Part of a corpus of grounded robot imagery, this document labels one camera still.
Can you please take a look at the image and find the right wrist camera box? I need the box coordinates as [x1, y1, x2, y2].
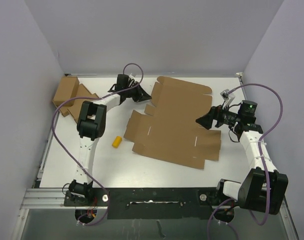
[220, 89, 235, 109]

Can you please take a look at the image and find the yellow foam cylinder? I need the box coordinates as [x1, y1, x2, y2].
[112, 136, 123, 149]

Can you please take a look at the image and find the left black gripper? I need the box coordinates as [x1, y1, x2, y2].
[124, 80, 152, 103]

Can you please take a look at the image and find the purple cable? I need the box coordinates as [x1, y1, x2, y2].
[51, 62, 145, 227]
[208, 83, 284, 240]

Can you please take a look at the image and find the aluminium frame rail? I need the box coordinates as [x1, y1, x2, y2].
[21, 188, 65, 209]

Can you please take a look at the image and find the flat cardboard piece underneath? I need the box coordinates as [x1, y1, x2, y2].
[60, 84, 95, 117]

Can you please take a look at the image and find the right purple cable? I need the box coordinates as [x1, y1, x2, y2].
[208, 83, 284, 240]

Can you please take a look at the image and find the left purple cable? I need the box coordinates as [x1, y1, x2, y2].
[51, 62, 145, 227]

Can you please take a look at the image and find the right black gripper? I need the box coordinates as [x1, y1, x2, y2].
[196, 101, 241, 130]

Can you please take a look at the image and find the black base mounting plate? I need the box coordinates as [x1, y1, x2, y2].
[64, 187, 227, 220]

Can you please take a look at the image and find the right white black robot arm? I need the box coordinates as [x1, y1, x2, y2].
[196, 100, 288, 215]

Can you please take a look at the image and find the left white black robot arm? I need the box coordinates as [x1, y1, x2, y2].
[69, 74, 152, 206]

